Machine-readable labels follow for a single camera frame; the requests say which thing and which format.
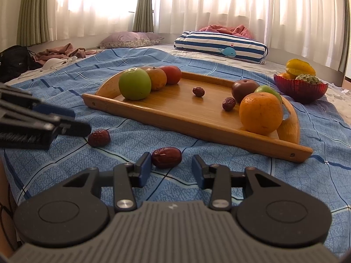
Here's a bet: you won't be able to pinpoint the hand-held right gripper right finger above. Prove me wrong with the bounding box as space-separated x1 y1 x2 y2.
191 154 275 212

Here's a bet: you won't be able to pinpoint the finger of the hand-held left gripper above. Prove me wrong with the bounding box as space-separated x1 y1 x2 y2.
0 84 76 118
52 121 92 137

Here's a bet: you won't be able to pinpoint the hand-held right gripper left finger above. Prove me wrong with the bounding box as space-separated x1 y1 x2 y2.
63 152 152 213

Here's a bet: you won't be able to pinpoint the wooden serving tray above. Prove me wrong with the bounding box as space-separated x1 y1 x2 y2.
82 66 313 163

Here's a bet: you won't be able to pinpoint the large green apple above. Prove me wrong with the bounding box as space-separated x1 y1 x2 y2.
118 67 152 101

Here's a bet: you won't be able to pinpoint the bright orange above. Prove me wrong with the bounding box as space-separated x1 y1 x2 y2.
239 92 283 136

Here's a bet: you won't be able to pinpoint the dull brownish orange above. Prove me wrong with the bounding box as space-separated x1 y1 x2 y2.
145 66 167 91

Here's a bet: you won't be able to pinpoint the dark red apple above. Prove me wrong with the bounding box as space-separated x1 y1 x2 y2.
232 79 260 104

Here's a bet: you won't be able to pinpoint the small green apple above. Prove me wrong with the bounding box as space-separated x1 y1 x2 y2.
254 85 283 105

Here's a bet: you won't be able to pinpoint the white garment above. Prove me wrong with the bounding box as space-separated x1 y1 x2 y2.
41 56 79 70

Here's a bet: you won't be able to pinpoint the blue checked blanket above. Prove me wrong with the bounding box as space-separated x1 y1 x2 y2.
0 48 351 250

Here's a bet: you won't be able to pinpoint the pink crumpled clothes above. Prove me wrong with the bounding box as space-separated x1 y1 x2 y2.
34 43 103 61

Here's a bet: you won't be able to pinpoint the black bag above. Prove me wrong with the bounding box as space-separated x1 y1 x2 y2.
0 45 37 83

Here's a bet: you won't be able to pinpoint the green curtain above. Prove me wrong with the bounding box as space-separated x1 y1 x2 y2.
338 33 346 73
132 0 154 33
16 0 57 46

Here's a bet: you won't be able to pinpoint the purple floral pillow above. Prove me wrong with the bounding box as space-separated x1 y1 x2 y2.
98 31 164 49

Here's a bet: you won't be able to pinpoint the white sheer curtain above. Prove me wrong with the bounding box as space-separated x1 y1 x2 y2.
53 0 143 37
151 0 346 69

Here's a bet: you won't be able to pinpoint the blue white striped pillow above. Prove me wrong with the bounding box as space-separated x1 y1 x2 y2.
174 31 269 65

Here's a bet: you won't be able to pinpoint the red glass bowl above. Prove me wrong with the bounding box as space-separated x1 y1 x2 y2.
273 74 329 102

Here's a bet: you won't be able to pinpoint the pink crumpled blanket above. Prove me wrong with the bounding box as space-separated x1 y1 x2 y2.
199 25 254 39

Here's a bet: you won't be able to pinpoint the green custard apple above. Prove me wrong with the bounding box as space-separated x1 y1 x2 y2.
295 74 321 85

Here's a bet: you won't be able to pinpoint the yellow starfruit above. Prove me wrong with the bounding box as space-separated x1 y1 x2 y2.
286 59 316 76

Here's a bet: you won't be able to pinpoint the white wardrobe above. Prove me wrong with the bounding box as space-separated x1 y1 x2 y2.
344 0 351 88

